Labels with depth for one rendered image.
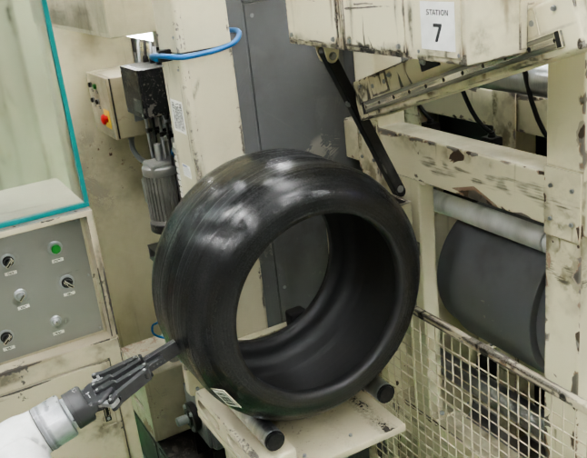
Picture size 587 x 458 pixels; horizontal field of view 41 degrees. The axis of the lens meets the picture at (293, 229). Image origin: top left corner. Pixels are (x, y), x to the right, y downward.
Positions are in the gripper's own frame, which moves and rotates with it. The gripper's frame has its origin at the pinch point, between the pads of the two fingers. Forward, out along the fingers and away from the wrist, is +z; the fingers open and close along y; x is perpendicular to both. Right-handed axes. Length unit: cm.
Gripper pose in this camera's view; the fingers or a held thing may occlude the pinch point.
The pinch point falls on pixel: (162, 355)
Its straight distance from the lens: 158.4
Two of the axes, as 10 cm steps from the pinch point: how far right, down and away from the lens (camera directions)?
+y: -4.8, -2.6, 8.4
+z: 8.1, -4.9, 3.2
